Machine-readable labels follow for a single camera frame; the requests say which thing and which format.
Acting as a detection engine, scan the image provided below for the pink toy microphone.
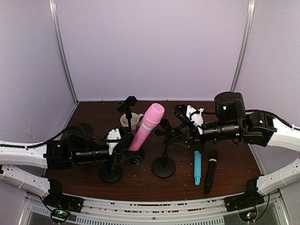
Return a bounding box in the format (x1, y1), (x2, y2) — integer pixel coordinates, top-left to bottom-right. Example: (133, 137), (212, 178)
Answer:
(129, 103), (165, 151)

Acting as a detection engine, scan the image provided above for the black microphone stand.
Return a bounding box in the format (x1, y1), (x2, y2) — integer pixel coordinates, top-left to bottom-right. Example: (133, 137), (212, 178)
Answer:
(151, 118), (176, 179)
(99, 96), (137, 184)

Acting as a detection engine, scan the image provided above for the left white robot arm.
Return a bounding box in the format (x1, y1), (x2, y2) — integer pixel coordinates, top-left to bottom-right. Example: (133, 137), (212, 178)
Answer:
(0, 123), (145, 199)

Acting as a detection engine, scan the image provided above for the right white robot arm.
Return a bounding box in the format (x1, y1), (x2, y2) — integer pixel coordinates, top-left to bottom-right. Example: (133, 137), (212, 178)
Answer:
(152, 91), (300, 178)

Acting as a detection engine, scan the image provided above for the black toy microphone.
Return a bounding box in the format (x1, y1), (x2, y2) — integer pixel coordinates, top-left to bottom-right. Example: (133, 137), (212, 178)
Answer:
(204, 149), (218, 195)

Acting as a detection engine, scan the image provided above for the blue toy microphone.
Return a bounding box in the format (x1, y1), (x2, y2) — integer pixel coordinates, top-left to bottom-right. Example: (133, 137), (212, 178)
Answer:
(194, 151), (202, 186)

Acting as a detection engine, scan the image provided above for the white ceramic mug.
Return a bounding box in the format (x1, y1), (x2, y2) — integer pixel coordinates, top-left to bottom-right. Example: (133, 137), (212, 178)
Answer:
(120, 112), (144, 135)

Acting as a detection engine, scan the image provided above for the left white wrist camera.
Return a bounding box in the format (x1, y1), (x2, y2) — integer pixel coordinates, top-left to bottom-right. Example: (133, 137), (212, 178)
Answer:
(106, 128), (121, 155)

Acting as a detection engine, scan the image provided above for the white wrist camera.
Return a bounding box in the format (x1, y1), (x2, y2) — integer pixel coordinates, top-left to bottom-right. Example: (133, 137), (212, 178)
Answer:
(106, 128), (121, 155)
(186, 105), (204, 135)

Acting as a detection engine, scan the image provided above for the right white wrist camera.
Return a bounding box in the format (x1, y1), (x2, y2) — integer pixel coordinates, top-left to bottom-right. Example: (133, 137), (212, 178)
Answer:
(186, 105), (204, 135)

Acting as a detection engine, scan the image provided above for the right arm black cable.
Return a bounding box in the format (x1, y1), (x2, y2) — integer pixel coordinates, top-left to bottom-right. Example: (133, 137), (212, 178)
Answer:
(201, 109), (300, 132)

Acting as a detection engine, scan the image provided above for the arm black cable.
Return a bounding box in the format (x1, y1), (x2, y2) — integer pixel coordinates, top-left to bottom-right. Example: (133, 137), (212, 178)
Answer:
(0, 125), (122, 150)
(201, 109), (300, 132)

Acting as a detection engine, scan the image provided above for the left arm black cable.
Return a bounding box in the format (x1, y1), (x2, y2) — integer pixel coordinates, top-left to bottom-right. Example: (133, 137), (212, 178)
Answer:
(0, 125), (122, 150)

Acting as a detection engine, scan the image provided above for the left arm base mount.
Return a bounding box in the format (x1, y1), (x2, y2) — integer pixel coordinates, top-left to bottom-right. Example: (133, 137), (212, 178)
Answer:
(42, 179), (84, 222)

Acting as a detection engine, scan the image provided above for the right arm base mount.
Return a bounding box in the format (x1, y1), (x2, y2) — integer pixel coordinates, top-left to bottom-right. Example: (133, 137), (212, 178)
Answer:
(224, 177), (270, 224)

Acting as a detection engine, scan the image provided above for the front aluminium rail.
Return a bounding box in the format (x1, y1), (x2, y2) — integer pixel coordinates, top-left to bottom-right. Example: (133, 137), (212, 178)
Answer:
(18, 191), (291, 225)

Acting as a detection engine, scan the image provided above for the right aluminium frame post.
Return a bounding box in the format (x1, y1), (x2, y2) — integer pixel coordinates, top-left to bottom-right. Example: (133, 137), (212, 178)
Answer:
(230, 0), (256, 92)

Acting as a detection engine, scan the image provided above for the aluminium frame post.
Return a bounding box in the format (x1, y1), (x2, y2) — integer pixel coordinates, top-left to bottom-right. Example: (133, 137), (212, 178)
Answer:
(49, 0), (79, 104)
(230, 0), (256, 92)

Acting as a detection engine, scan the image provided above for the left aluminium frame post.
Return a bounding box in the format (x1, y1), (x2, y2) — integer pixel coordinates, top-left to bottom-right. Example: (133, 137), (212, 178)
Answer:
(49, 0), (79, 104)

